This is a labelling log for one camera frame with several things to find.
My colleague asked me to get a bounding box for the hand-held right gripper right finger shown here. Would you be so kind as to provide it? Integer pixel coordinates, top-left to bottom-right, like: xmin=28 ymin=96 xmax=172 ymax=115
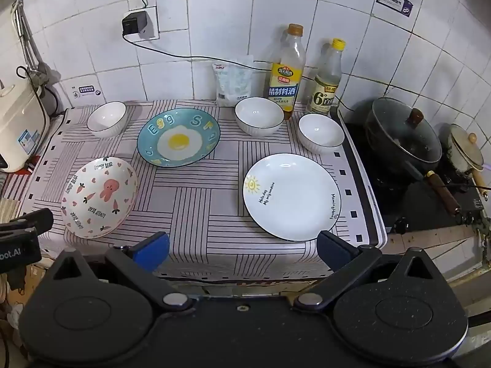
xmin=293 ymin=230 xmax=436 ymax=313

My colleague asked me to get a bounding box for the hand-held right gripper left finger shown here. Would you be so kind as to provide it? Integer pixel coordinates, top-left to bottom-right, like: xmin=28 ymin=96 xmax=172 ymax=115
xmin=50 ymin=231 xmax=196 ymax=313

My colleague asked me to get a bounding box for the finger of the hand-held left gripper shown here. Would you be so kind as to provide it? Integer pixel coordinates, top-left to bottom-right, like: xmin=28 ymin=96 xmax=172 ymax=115
xmin=0 ymin=208 xmax=55 ymax=238

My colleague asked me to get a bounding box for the white ribbed bowl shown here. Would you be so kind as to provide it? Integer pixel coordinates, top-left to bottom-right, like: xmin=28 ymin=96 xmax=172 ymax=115
xmin=87 ymin=101 xmax=127 ymax=139
xmin=298 ymin=113 xmax=345 ymax=155
xmin=235 ymin=97 xmax=285 ymax=136

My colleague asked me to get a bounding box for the white plate with sun print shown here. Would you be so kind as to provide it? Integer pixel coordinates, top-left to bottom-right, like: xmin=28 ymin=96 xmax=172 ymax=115
xmin=243 ymin=153 xmax=342 ymax=242

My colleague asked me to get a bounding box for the pink rabbit print plate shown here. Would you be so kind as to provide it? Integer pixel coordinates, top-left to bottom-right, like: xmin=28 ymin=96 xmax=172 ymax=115
xmin=61 ymin=157 xmax=138 ymax=239

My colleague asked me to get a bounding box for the striped table cloth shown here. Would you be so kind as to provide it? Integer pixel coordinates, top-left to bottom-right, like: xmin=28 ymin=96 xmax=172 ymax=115
xmin=17 ymin=100 xmax=388 ymax=277

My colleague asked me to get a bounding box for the white rice cooker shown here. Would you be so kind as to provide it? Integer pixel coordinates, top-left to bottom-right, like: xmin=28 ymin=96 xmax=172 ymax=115
xmin=0 ymin=80 xmax=51 ymax=173

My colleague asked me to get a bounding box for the black gas stove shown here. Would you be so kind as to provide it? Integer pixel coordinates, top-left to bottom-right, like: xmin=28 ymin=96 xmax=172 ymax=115
xmin=338 ymin=105 xmax=491 ymax=235

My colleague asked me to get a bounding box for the blue fried egg plate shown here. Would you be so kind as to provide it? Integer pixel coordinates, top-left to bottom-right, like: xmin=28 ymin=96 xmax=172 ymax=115
xmin=137 ymin=108 xmax=221 ymax=168

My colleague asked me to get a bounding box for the black pot with glass lid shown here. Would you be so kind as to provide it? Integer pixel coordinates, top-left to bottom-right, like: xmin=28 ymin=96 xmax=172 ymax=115
xmin=364 ymin=97 xmax=462 ymax=216

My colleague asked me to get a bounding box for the small cream pot with lid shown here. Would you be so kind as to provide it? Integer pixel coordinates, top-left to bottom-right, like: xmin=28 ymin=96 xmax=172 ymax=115
xmin=441 ymin=123 xmax=491 ymax=202

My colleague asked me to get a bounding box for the clear vinegar bottle yellow cap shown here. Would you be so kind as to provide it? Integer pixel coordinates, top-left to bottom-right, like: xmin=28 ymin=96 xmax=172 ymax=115
xmin=306 ymin=38 xmax=343 ymax=116

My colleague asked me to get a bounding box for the white salt bag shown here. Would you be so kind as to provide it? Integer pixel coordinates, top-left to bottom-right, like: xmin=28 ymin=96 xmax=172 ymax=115
xmin=212 ymin=58 xmax=254 ymax=107

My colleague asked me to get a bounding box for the yellow label cooking wine bottle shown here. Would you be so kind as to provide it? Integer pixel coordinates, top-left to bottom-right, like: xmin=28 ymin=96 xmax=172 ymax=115
xmin=267 ymin=23 xmax=306 ymax=120

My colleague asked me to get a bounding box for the black power adapter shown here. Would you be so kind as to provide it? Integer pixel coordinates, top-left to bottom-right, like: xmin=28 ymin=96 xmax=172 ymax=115
xmin=122 ymin=11 xmax=148 ymax=40

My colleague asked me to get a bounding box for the small white wall sticker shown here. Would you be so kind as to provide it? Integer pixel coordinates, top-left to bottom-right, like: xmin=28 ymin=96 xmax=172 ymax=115
xmin=71 ymin=84 xmax=102 ymax=99

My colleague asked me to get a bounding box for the black power cable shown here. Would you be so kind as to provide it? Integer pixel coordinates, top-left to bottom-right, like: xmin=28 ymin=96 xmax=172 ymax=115
xmin=122 ymin=33 xmax=371 ymax=115

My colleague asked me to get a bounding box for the white wall socket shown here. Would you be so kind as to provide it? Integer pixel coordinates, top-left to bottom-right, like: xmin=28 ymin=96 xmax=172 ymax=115
xmin=122 ymin=6 xmax=160 ymax=41

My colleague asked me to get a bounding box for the purple and white wall sticker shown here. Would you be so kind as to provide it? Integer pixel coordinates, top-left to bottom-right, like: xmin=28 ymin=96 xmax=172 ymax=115
xmin=376 ymin=0 xmax=415 ymax=17

